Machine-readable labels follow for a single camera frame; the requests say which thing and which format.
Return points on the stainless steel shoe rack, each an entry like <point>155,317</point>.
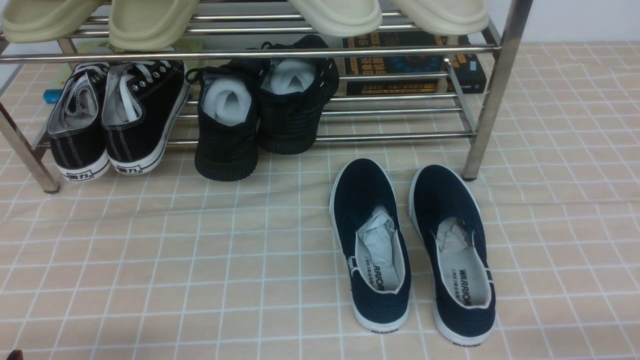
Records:
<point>504,48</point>

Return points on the black knit shoe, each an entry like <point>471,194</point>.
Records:
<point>228,115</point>
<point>292,96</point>

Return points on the navy slip-on shoe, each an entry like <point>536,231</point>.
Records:
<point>447,219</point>
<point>364,216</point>

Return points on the olive green slipper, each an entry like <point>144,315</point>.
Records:
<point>40,21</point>
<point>148,25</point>

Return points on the cream slipper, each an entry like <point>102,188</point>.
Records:
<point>446,17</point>
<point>340,18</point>

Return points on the black knit shoe left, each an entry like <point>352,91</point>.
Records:
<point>228,115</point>

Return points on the black white sneaker right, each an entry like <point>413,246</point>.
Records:
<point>141,103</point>

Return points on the black knit shoe right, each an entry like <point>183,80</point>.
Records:
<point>292,96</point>

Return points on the small blue box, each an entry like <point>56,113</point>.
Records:
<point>52,96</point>

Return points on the black box with gold print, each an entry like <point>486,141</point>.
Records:
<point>468,69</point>

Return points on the dark object at corner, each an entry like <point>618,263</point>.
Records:
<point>15,355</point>

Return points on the cream slipper far right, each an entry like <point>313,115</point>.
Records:
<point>446,17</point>

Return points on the olive green slipper far left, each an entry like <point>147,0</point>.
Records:
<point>40,21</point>

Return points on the black white sneaker left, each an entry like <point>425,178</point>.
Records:
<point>74,125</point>

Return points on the black white sneaker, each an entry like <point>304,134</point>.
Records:
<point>141,103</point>
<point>74,125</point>

